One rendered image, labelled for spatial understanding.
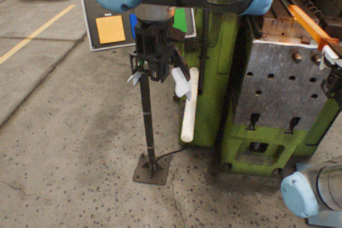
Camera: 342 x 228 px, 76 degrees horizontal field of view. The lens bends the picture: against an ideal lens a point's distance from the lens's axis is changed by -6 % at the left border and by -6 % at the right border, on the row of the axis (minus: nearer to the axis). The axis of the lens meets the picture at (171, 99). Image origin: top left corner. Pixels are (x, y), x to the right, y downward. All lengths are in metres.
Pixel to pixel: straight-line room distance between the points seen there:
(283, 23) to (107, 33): 0.63
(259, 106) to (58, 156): 1.32
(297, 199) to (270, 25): 0.67
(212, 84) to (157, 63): 0.83
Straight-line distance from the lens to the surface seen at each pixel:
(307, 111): 1.18
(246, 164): 1.46
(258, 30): 0.92
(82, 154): 1.70
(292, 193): 0.47
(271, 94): 1.07
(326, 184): 0.43
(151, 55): 0.45
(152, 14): 0.42
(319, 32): 0.80
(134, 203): 1.44
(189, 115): 0.93
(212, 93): 1.29
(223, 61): 1.18
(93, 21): 0.74
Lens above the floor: 1.30
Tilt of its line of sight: 41 degrees down
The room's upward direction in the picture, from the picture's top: straight up
